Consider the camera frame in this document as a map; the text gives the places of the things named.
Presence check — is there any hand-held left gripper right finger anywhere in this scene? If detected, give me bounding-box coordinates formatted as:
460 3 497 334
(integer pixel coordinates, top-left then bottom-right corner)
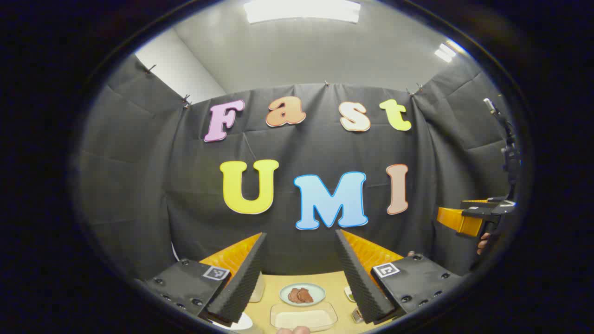
335 229 465 325

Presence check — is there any glass rice dish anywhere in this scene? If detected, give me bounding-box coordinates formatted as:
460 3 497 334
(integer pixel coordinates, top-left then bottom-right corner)
270 302 338 332

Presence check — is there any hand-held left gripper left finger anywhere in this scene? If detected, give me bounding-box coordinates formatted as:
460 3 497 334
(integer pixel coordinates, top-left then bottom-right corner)
135 232 268 328

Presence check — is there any white rice cooker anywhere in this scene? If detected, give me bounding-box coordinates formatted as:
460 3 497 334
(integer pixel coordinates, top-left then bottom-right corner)
217 312 254 331

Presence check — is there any large ceiling light panel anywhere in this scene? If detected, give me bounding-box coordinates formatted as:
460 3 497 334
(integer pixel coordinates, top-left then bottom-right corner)
245 0 361 24

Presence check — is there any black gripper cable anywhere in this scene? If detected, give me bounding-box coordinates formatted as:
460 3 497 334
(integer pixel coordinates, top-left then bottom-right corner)
483 97 515 149

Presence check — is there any pale green plate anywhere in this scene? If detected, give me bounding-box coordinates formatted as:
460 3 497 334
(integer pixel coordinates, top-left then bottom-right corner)
279 283 326 307

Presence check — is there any small ceiling light panel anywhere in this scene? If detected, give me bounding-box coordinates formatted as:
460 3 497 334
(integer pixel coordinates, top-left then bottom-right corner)
434 43 458 63

